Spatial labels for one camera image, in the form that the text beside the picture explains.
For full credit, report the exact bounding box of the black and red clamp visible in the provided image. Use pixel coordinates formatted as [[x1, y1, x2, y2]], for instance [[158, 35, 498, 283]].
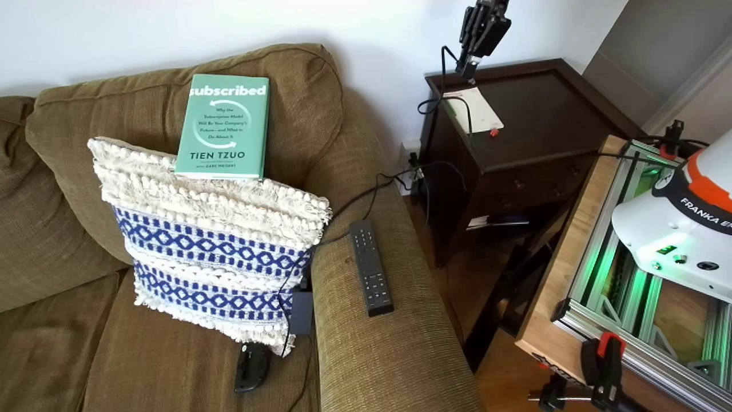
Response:
[[660, 116, 691, 161]]

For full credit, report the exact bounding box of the black cable with plug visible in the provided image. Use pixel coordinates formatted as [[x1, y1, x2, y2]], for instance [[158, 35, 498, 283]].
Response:
[[415, 43, 479, 138]]

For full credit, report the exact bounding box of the green hardcover book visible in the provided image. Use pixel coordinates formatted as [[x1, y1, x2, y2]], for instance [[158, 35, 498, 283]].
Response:
[[175, 71, 273, 182]]

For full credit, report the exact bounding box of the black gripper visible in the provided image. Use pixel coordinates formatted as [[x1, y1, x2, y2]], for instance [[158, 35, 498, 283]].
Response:
[[456, 0, 514, 81]]

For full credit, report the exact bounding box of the black remote control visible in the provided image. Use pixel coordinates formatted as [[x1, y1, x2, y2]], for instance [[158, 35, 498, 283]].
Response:
[[347, 219, 397, 319]]

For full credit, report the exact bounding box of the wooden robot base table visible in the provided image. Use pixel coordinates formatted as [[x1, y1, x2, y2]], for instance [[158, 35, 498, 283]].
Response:
[[514, 136, 732, 412]]

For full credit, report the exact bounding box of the dark grey flat device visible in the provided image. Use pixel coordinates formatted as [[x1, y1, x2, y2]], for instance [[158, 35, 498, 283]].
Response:
[[289, 287, 315, 339]]

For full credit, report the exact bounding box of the white paper envelope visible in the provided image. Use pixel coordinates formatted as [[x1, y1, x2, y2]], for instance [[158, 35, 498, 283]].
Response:
[[440, 84, 509, 138]]

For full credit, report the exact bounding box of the black computer mouse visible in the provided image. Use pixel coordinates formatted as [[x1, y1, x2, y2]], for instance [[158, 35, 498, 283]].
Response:
[[233, 342, 275, 396]]

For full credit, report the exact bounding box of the black bar clamp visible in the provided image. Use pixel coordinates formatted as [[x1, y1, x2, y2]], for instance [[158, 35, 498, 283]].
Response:
[[528, 370, 595, 412]]

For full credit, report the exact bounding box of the brown fabric sofa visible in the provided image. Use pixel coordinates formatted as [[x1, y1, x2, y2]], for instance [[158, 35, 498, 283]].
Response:
[[0, 41, 485, 412]]

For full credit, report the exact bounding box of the black and orange clamp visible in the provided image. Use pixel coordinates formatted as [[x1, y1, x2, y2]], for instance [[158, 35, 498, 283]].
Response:
[[579, 329, 629, 412]]

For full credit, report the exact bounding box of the wall power strip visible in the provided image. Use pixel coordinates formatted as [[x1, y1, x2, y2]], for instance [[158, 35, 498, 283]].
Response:
[[397, 152, 428, 194]]

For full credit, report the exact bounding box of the thin black power cable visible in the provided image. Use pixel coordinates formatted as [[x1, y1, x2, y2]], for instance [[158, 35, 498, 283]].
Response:
[[315, 156, 425, 248]]

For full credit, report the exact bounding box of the dark wooden side stand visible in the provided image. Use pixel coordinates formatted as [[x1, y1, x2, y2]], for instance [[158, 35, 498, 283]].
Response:
[[417, 58, 649, 372]]

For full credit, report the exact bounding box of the white and blue pillow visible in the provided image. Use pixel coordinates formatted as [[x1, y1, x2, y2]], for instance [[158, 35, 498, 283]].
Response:
[[84, 136, 334, 360]]

